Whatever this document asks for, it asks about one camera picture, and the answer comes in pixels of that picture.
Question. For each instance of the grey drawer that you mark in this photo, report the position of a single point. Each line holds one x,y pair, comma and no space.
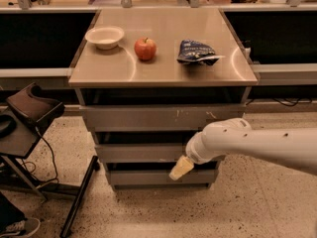
161,177
140,153
154,118

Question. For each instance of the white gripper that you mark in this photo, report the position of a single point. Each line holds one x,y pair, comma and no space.
192,152

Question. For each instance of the red apple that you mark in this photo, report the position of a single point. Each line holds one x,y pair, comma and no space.
145,48

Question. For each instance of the dark side table stand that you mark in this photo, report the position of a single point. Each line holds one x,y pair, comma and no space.
18,146

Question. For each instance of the blue chip bag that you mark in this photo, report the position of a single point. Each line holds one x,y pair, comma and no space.
194,52

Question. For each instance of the grey bottom drawer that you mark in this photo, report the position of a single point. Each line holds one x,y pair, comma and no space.
161,177

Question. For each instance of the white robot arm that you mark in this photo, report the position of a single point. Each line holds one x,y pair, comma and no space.
292,148

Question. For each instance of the black VR headset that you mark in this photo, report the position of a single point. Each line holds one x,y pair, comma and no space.
34,111

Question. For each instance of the grey top drawer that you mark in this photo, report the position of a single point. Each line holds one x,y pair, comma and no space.
154,118

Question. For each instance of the grey sneaker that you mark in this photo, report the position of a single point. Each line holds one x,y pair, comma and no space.
23,229

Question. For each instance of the white ceramic bowl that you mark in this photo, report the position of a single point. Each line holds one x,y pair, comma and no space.
105,38

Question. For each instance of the grey metal drawer cabinet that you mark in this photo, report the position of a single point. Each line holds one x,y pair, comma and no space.
118,77

